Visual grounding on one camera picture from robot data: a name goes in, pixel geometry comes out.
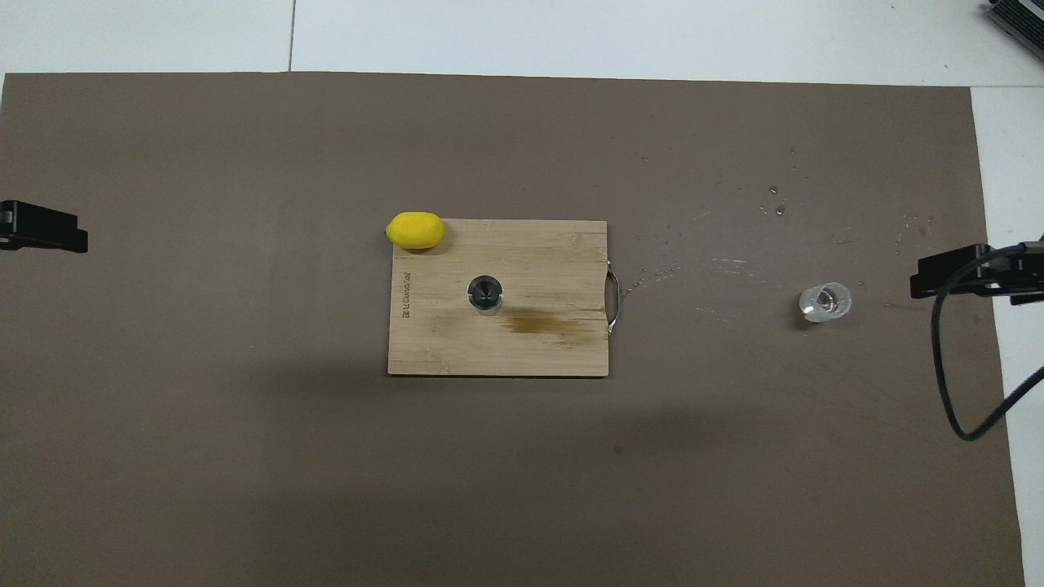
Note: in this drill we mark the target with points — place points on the brown table mat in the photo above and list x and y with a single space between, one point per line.
245 489

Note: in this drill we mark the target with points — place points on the yellow lemon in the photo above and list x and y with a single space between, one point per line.
416 230

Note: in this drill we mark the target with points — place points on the clear glass cup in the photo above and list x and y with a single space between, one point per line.
824 303

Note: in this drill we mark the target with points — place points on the steel double jigger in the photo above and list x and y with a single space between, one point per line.
485 293

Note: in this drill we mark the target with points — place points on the grey ribbed device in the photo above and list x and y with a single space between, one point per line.
1019 16

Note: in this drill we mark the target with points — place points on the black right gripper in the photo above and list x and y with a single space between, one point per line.
1029 281

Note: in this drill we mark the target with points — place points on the wooden cutting board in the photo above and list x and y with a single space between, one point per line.
555 342

